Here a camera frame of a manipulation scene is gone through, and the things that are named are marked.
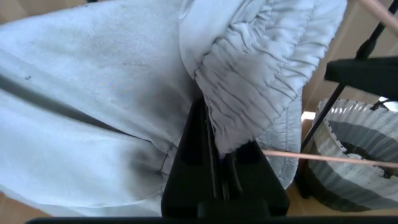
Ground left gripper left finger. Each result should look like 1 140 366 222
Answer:
160 98 224 218

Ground pale grey shorts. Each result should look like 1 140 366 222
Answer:
0 0 348 218

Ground white laundry basket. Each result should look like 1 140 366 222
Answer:
295 98 398 213

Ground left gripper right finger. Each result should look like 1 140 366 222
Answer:
222 141 290 218

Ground pink clothes hanger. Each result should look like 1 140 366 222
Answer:
262 0 398 169

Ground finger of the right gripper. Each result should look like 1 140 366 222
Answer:
324 55 398 101

